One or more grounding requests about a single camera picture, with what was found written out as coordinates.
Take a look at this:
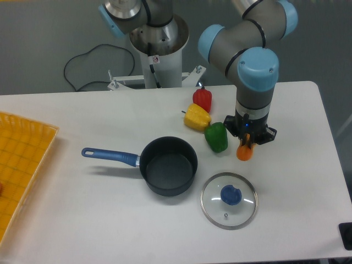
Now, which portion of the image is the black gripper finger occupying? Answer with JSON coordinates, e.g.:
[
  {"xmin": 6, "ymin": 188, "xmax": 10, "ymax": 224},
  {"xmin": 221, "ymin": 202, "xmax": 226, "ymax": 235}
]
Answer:
[{"xmin": 241, "ymin": 114, "xmax": 250, "ymax": 148}]

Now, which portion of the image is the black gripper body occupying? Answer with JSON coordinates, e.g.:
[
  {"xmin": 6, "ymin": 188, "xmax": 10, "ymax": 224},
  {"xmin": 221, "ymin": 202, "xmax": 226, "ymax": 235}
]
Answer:
[{"xmin": 223, "ymin": 114, "xmax": 277, "ymax": 145}]

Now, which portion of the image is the long orange bread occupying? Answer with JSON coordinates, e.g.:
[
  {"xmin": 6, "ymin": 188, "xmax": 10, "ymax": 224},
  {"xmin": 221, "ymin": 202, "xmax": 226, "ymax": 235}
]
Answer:
[{"xmin": 236, "ymin": 136, "xmax": 255, "ymax": 161}]

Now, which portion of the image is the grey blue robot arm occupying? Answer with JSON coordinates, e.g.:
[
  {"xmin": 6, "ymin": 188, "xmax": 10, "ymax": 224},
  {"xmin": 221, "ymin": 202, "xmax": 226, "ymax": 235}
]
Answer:
[{"xmin": 98, "ymin": 1, "xmax": 298, "ymax": 150}]

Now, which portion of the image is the green bell pepper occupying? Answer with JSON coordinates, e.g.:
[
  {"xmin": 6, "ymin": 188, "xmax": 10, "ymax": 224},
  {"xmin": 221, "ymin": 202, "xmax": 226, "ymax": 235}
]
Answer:
[{"xmin": 204, "ymin": 122, "xmax": 228, "ymax": 153}]

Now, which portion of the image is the yellow bell pepper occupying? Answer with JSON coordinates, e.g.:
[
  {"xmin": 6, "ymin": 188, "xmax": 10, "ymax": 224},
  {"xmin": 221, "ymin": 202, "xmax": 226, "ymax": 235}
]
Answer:
[{"xmin": 182, "ymin": 103, "xmax": 212, "ymax": 132}]

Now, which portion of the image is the red bell pepper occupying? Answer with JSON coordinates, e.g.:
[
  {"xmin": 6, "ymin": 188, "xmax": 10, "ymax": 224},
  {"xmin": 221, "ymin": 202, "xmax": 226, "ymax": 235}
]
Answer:
[{"xmin": 192, "ymin": 86, "xmax": 212, "ymax": 113}]

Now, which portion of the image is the glass lid blue knob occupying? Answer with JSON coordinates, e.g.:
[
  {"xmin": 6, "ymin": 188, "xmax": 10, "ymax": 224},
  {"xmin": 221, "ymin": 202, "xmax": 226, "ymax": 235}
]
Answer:
[{"xmin": 200, "ymin": 172, "xmax": 259, "ymax": 230}]

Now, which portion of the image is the black device at edge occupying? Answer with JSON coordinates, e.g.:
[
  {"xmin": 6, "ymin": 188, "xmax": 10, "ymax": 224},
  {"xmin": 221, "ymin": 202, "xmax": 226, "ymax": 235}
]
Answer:
[{"xmin": 338, "ymin": 222, "xmax": 352, "ymax": 251}]

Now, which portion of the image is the yellow plastic basket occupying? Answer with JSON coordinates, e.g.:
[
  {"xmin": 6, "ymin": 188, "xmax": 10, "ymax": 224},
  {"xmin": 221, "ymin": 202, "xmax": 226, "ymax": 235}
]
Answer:
[{"xmin": 1, "ymin": 112, "xmax": 59, "ymax": 241}]

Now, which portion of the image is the black pot blue handle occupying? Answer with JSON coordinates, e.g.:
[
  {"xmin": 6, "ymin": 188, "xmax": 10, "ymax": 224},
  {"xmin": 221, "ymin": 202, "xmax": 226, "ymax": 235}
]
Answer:
[{"xmin": 81, "ymin": 136, "xmax": 198, "ymax": 197}]

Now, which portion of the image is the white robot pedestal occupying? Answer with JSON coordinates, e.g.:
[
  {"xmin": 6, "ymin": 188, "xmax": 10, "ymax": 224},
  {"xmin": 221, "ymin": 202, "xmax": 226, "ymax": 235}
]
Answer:
[{"xmin": 107, "ymin": 15, "xmax": 207, "ymax": 91}]

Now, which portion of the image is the black floor cable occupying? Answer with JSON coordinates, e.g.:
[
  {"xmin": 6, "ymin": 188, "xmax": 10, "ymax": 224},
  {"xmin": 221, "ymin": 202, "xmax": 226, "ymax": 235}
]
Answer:
[{"xmin": 63, "ymin": 43, "xmax": 136, "ymax": 92}]

